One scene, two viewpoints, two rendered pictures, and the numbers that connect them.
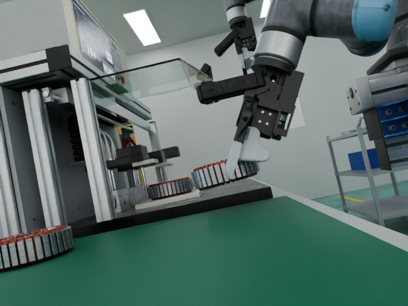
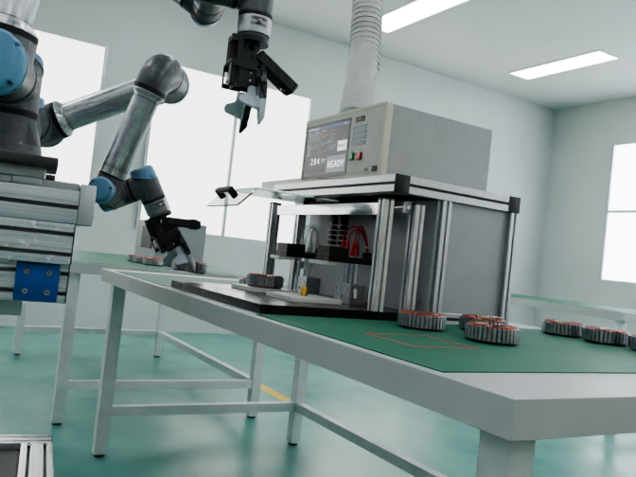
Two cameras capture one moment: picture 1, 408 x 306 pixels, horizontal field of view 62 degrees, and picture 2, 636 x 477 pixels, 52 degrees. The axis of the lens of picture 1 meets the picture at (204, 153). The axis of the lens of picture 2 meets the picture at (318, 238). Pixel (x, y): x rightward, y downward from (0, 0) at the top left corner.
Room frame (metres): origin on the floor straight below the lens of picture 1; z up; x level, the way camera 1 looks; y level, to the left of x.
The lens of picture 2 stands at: (2.54, -0.87, 0.89)
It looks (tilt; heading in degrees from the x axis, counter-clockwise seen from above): 2 degrees up; 146
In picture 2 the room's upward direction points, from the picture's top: 6 degrees clockwise
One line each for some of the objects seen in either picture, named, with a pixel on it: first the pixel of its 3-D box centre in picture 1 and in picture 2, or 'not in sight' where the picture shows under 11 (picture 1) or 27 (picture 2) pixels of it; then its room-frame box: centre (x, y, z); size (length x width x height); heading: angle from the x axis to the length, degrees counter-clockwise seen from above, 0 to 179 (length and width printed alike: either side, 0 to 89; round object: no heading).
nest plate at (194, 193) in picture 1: (172, 198); (264, 289); (0.84, 0.10, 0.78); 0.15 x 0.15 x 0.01; 86
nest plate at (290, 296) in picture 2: not in sight; (303, 297); (1.09, 0.08, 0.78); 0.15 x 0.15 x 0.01; 86
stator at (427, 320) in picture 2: not in sight; (421, 320); (1.43, 0.19, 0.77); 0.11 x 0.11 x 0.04
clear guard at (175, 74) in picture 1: (146, 95); (272, 203); (0.82, 0.11, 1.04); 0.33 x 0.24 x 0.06; 86
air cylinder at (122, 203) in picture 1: (115, 201); (307, 285); (0.85, 0.24, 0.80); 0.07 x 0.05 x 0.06; 176
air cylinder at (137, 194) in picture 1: (139, 194); (349, 292); (1.09, 0.23, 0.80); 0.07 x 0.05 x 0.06; 176
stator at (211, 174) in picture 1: (224, 171); (189, 266); (0.57, -0.03, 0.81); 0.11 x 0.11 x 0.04
